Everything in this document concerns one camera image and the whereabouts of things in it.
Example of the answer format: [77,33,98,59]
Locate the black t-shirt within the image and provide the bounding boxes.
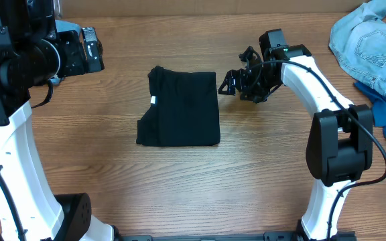
[136,66,220,147]

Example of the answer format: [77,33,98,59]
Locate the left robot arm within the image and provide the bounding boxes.
[0,0,120,241]

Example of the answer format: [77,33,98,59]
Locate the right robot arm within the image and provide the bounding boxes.
[218,29,373,240]

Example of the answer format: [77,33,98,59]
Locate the folded blue jeans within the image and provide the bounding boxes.
[50,20,80,86]

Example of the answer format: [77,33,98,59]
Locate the light blue denim jeans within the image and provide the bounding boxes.
[329,0,386,97]

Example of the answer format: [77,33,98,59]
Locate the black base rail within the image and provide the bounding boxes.
[115,230,357,241]

